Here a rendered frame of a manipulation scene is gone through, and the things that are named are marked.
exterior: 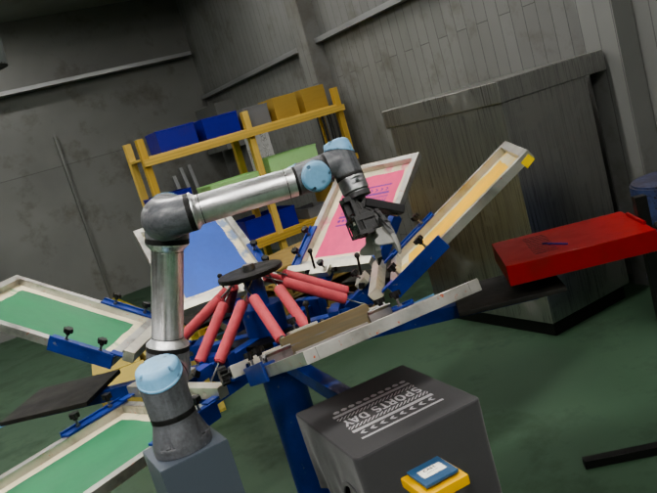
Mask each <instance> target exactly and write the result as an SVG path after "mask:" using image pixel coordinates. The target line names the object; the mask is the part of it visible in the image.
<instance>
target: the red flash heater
mask: <svg viewBox="0 0 657 493"><path fill-rule="evenodd" d="M543 243H568V245H543ZM492 248H493V252H494V256H495V259H496V262H497V263H498V265H499V267H500V268H501V270H502V272H503V274H504V276H505V278H506V279H507V281H508V283H509V284H510V286H511V287H512V286H516V285H520V284H524V283H529V282H533V281H537V280H540V279H544V278H548V277H552V276H556V275H561V274H565V273H569V272H573V271H577V270H581V269H585V268H589V267H593V266H597V265H601V264H605V263H609V262H613V261H617V260H621V259H625V258H630V257H634V256H638V255H642V254H646V253H649V252H653V251H657V231H656V229H654V228H652V227H650V226H648V225H646V221H645V220H643V219H641V218H639V217H637V216H635V215H633V214H631V213H629V212H626V213H624V212H622V211H619V212H615V213H611V214H607V215H603V216H599V217H595V218H592V219H588V220H584V221H580V222H576V223H572V224H568V225H564V226H560V227H556V228H552V229H548V230H544V231H541V232H538V233H534V234H530V235H526V236H522V237H518V238H514V239H510V240H506V241H502V242H498V243H494V244H492Z"/></svg>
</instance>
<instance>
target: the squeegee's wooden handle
mask: <svg viewBox="0 0 657 493"><path fill-rule="evenodd" d="M368 311H370V309H369V308H368V306H367V304H366V303H365V304H362V305H360V306H358V307H355V308H353V309H350V310H348V311H345V312H343V313H340V314H338V315H336V316H333V317H331V318H328V319H326V320H324V321H322V322H319V323H317V324H315V325H312V326H310V327H307V328H305V329H302V330H300V331H297V332H295V333H293V334H290V335H288V336H284V337H281V338H279V342H280V345H281V347H283V346H285V345H287V344H290V345H291V349H292V351H293V354H295V353H294V352H296V351H298V350H301V349H303V348H305V347H308V346H310V345H313V344H315V343H317V342H320V341H322V340H324V339H327V338H329V337H332V336H335V335H338V334H340V333H343V332H345V331H347V330H350V329H352V328H354V327H357V326H359V325H362V324H364V323H366V322H368V323H370V322H371V321H370V319H369V317H368Z"/></svg>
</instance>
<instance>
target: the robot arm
mask: <svg viewBox="0 0 657 493"><path fill-rule="evenodd" d="M334 178H335V179H336V182H337V184H338V186H339V189H340V191H341V194H342V196H343V197H344V198H343V199H342V200H341V201H339V203H340V206H341V208H342V211H343V213H344V216H345V218H346V220H347V222H346V223H345V225H346V227H347V229H348V232H349V234H350V237H351V239H352V241H356V240H358V239H362V238H366V244H365V245H364V246H363V247H362V248H361V249H360V254H361V255H363V256H365V255H374V258H375V260H376V263H377V265H380V263H381V260H382V255H381V248H380V246H383V245H393V246H394V247H395V249H396V250H397V251H398V253H399V254H400V253H401V252H402V251H401V245H400V243H399V240H398V238H397V236H396V234H395V231H394V229H393V227H392V225H391V224H390V222H389V220H388V219H387V218H386V217H385V216H384V215H383V214H386V215H392V216H397V217H398V216H399V215H401V214H403V213H404V212H405V206H404V205H403V204H400V203H395V202H387V201H381V200H376V199H371V198H366V196H367V195H369V194H370V193H371V191H370V188H368V186H369V184H368V182H367V179H366V177H365V175H364V172H363V170H362V168H361V165H360V163H359V161H358V159H357V157H356V154H355V151H354V149H353V147H352V145H351V143H350V141H349V140H348V139H347V138H345V137H340V138H336V139H334V140H332V141H330V142H328V143H326V144H325V145H324V152H323V153H322V154H320V155H318V156H315V157H311V158H308V159H306V160H303V161H300V162H298V163H295V164H294V165H292V166H290V167H288V168H286V169H282V170H279V171H275V172H272V173H269V174H265V175H262V176H258V177H255V178H251V179H248V180H244V181H241V182H238V183H235V184H231V185H228V186H224V187H221V188H218V189H214V190H211V191H207V192H204V193H200V194H197V195H192V194H190V193H186V194H183V195H176V194H174V193H160V194H157V195H155V196H154V197H152V198H151V199H150V200H149V201H148V202H147V203H146V204H145V206H144V207H143V209H142V212H141V224H142V227H143V229H144V231H145V245H146V246H147V247H148V248H149V249H150V250H151V287H152V338H151V339H150V340H149V341H148V342H147V343H146V361H145V362H144V364H141V365H140V366H139V367H138V368H137V370H136V372H135V379H136V384H137V387H138V389H139V390H140V393H141V396H142V399H143V401H144V404H145V407H146V410H147V413H148V416H149V418H150V421H151V424H152V427H153V453H154V456H155V458H156V459H157V460H159V461H163V462H167V461H174V460H178V459H181V458H184V457H187V456H189V455H192V454H194V453H195V452H196V451H198V450H200V449H201V448H203V447H204V446H205V445H206V444H207V443H208V442H209V441H210V440H211V438H212V433H211V430H210V427H209V425H208V424H207V423H206V421H205V420H204V419H203V418H202V416H201V415H200V414H199V412H198V411H197V409H196V406H195V403H194V400H193V397H192V395H191V392H190V389H189V386H188V382H189V375H190V372H191V359H190V342H189V341H188V340H186V339H185V337H184V249H185V248H186V247H187V246H188V245H189V244H190V233H192V232H194V231H197V230H200V228H201V227H202V225H203V224H206V223H209V222H213V221H216V220H219V219H223V218H226V217H229V216H233V215H236V214H239V213H243V212H246V211H249V210H252V209H255V208H258V207H262V206H265V205H269V204H272V203H275V202H281V201H284V200H288V199H291V198H294V197H298V196H302V195H305V194H309V193H312V192H320V191H322V190H324V189H325V188H327V187H328V186H329V184H330V181H331V180H332V179H334ZM349 228H350V230H349ZM350 231H351V232H350ZM351 233H352V235H353V237H352V235H351Z"/></svg>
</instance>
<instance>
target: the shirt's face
mask: <svg viewBox="0 0 657 493"><path fill-rule="evenodd" d="M398 381H406V382H409V383H411V384H413V385H415V386H417V387H419V388H421V389H423V390H426V391H428V392H430V393H432V394H434V395H436V396H438V397H441V398H443V399H445V400H443V401H441V402H439V403H437V404H435V405H433V406H431V407H429V408H427V409H425V410H423V411H421V412H419V413H417V414H415V415H413V416H411V417H409V418H407V419H404V420H402V421H401V422H399V423H397V424H395V425H393V426H390V427H388V428H386V429H384V430H382V431H380V432H378V433H376V434H374V435H372V436H370V437H368V438H366V439H362V438H361V437H359V436H358V435H357V434H355V433H354V432H352V431H351V430H349V429H348V428H347V427H345V426H343V425H342V424H340V423H339V422H338V421H336V420H335V419H333V418H332V417H331V416H329V414H331V413H333V412H335V411H337V410H339V409H341V408H344V407H346V406H348V405H350V404H352V403H354V402H356V401H359V400H361V399H363V398H365V397H367V396H369V395H371V394H374V393H376V392H378V391H380V390H382V389H384V388H386V387H388V386H390V385H392V384H394V383H396V382H398ZM475 399H476V397H475V396H472V395H470V394H468V393H465V392H463V391H461V390H458V389H456V388H454V387H452V386H449V385H447V384H445V383H442V382H440V381H437V380H435V379H433V378H430V377H428V376H426V375H423V374H421V373H419V372H416V371H414V370H412V369H409V368H407V367H405V366H402V365H401V366H399V367H397V368H395V369H392V370H390V371H388V372H386V373H384V374H381V375H379V376H377V377H375V378H373V379H370V380H368V381H365V382H363V383H360V384H358V385H356V386H354V387H352V388H350V389H347V390H345V391H343V392H341V393H339V394H336V395H334V396H333V397H331V398H329V399H326V400H324V401H322V402H320V403H318V404H315V405H313V406H311V407H309V408H307V409H304V410H302V411H300V412H298V413H297V414H298V415H300V416H301V417H302V418H304V419H305V420H306V421H307V422H309V423H310V424H311V425H313V426H314V427H315V428H317V429H318V430H319V431H321V432H322V433H323V434H324V435H326V436H327V437H328V438H330V439H331V440H332V441H333V442H335V443H336V444H337V445H339V446H340V447H341V448H342V449H344V450H345V451H346V452H348V453H349V454H350V455H351V456H353V457H354V458H359V457H362V456H364V455H366V454H368V453H370V452H371V451H373V450H375V449H377V448H379V447H381V446H383V445H385V444H387V443H389V442H391V441H393V440H395V439H397V438H399V437H401V436H403V435H405V434H407V433H409V432H411V431H413V430H415V429H417V428H419V427H421V426H424V425H426V424H428V423H430V422H432V421H434V420H436V419H438V418H440V417H442V416H444V415H446V414H448V413H450V412H452V411H454V410H456V409H457V408H459V407H461V406H463V405H465V404H467V403H469V402H471V401H473V400H475Z"/></svg>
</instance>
